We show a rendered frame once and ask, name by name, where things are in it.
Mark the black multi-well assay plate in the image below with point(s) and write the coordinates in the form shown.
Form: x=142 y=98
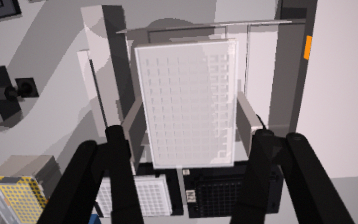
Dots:
x=217 y=195

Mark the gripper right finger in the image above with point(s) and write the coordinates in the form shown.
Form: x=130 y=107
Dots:
x=313 y=195

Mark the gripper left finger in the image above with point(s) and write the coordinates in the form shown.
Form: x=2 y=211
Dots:
x=73 y=199

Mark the grey bench mat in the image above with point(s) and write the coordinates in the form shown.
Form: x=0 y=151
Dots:
x=42 y=43

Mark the blue open bin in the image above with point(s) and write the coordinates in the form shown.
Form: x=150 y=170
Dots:
x=94 y=219

